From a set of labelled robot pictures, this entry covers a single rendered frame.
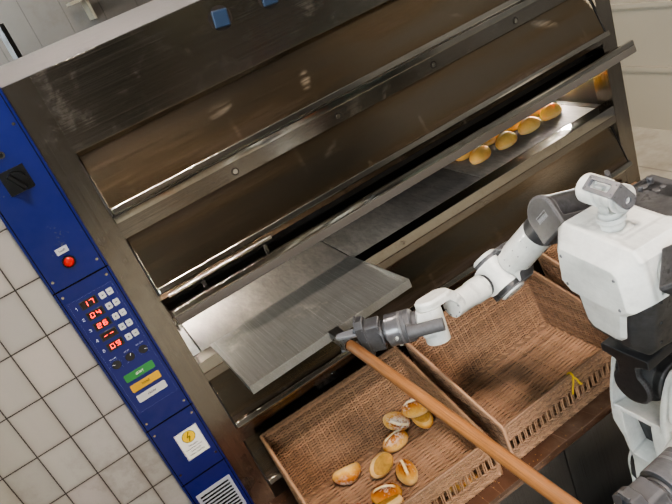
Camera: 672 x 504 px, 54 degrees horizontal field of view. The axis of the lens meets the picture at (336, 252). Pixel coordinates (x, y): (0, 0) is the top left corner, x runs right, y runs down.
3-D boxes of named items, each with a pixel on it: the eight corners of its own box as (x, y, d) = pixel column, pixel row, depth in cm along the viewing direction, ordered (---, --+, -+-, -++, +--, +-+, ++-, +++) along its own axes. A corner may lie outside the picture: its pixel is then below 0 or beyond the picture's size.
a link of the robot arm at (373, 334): (368, 345, 184) (410, 334, 181) (367, 367, 176) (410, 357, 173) (353, 309, 179) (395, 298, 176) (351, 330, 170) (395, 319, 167)
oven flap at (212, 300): (180, 325, 177) (168, 311, 196) (637, 51, 229) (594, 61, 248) (175, 317, 177) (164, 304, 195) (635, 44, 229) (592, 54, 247)
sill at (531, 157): (198, 366, 206) (192, 356, 204) (602, 113, 258) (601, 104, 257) (203, 374, 201) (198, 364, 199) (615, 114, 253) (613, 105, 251)
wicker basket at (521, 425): (422, 397, 242) (398, 339, 230) (533, 315, 259) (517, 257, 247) (514, 467, 200) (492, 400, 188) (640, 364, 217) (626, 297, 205)
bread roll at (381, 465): (399, 459, 216) (392, 463, 220) (384, 445, 217) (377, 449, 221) (382, 482, 210) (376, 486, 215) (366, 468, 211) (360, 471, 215)
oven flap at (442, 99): (159, 295, 188) (122, 233, 185) (602, 39, 239) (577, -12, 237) (160, 295, 183) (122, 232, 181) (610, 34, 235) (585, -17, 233)
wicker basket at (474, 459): (288, 492, 226) (255, 434, 213) (419, 400, 241) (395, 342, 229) (354, 593, 184) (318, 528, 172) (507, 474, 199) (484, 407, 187)
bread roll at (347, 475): (357, 459, 216) (364, 475, 213) (358, 462, 222) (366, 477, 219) (329, 473, 215) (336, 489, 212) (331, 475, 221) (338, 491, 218)
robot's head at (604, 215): (604, 202, 147) (596, 167, 143) (639, 214, 138) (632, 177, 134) (580, 216, 146) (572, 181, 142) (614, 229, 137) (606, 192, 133)
